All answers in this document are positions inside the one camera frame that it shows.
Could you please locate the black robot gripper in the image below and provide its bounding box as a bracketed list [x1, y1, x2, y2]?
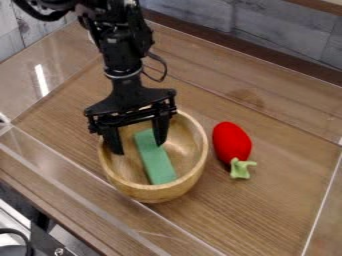
[85, 75, 177, 155]

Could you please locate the green rectangular stick block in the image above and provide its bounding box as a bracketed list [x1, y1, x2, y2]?
[134, 129, 178, 185]

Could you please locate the light wooden bowl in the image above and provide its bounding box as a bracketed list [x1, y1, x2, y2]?
[98, 111, 209, 203]

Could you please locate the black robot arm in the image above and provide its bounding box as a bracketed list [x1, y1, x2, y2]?
[14, 0, 177, 155]

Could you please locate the red plush strawberry toy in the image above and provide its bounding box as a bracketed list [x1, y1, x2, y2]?
[213, 121, 257, 179]

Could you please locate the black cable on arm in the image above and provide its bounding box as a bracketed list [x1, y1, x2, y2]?
[141, 51, 170, 84]

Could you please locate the clear acrylic enclosure wall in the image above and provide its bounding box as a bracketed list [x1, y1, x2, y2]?
[0, 15, 342, 256]

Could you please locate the black metal table mount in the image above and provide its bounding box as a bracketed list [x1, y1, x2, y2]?
[0, 213, 73, 256]

